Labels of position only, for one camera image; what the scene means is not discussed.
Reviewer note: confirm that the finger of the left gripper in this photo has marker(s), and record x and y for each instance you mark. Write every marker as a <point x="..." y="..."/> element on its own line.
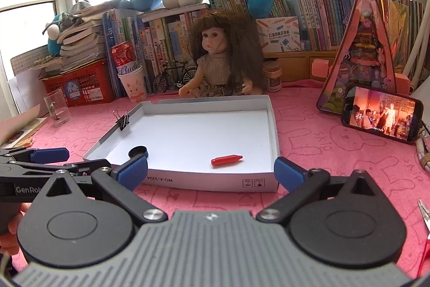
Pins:
<point x="22" y="169"/>
<point x="33" y="156"/>

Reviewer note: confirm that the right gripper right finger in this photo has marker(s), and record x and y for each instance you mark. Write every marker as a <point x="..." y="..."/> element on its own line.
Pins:
<point x="303" y="187"/>

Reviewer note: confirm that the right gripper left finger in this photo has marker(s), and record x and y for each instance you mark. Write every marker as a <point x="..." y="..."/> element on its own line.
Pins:
<point x="117" y="186"/>

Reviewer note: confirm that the red crayon-like stick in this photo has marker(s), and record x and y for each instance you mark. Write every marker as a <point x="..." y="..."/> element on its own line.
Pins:
<point x="226" y="160"/>

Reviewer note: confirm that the left hand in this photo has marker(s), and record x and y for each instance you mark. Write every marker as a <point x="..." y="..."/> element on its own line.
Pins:
<point x="8" y="241"/>

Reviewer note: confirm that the pink bunny tablecloth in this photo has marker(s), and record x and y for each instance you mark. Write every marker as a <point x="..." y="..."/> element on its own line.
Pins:
<point x="306" y="136"/>

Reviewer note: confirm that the black binder clip on edge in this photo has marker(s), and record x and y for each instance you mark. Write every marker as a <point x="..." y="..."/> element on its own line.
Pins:
<point x="122" y="121"/>

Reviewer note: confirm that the white cardboard tray box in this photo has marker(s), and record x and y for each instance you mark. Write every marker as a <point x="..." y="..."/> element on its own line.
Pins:
<point x="182" y="136"/>

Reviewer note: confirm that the red plastic crate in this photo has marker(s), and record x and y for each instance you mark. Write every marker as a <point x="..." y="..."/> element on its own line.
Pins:
<point x="87" y="85"/>

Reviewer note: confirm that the white cat paper cup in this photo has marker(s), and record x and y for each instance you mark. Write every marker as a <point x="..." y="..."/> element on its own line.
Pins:
<point x="134" y="85"/>

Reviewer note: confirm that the smartphone playing video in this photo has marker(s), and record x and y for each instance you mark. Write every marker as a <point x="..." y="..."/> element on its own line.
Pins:
<point x="377" y="112"/>

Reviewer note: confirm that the small brown jar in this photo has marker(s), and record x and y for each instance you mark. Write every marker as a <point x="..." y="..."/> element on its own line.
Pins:
<point x="272" y="76"/>

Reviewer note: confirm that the stack of books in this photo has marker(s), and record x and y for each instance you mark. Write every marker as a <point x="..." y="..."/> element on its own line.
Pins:
<point x="81" y="36"/>

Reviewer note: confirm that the miniature black bicycle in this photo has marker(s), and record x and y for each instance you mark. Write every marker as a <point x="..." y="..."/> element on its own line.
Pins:
<point x="174" y="75"/>

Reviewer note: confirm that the red soda can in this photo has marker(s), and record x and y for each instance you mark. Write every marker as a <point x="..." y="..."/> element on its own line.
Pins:
<point x="123" y="54"/>

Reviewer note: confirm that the small blue white plush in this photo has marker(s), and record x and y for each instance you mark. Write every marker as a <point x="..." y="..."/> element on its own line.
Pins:
<point x="53" y="30"/>

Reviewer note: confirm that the pink triangular toy box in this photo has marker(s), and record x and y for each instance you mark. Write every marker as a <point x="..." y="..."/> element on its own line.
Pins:
<point x="364" y="57"/>

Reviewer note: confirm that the brown-haired doll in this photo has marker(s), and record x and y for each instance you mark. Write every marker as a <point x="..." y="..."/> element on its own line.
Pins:
<point x="225" y="47"/>

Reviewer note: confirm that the white colourful pencil box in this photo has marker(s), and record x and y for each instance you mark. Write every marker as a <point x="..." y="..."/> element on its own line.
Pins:
<point x="279" y="34"/>

